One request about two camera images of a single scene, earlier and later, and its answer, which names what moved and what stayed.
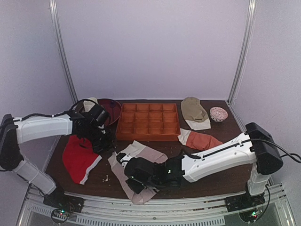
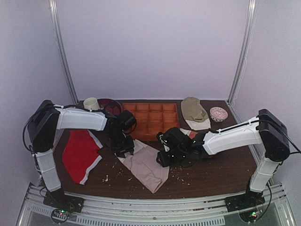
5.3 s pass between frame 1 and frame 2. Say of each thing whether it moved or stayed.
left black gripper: moved
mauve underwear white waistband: moved
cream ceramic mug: stayed
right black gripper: moved
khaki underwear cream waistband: stayed
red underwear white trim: stayed
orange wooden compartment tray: stayed
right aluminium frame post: stayed
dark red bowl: stayed
